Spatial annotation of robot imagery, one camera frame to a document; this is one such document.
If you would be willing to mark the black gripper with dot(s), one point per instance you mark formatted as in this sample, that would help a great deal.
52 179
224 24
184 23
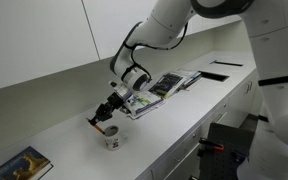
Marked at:
110 106

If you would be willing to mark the orange and black pen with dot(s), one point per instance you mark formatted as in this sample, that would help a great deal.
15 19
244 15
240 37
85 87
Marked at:
100 129

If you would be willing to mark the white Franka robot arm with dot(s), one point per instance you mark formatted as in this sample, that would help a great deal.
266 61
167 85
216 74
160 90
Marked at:
267 83

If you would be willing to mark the white mug with cartoon print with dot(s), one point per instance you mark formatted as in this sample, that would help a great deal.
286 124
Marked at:
114 140

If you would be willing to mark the stack of colourful magazines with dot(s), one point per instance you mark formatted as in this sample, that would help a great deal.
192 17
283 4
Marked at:
145 103

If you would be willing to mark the black cover book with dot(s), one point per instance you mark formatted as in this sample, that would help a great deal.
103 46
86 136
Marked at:
166 85

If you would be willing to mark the dark hardcover book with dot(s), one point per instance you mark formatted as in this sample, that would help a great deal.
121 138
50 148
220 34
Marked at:
20 165

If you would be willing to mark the round silver drawer lock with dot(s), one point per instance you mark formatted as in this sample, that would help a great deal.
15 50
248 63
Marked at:
193 136

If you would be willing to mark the pile of thin magazines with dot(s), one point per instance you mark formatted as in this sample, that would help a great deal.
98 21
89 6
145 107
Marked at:
191 79

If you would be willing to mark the black perforated mounting board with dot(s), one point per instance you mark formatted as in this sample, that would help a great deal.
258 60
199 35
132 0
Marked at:
229 150

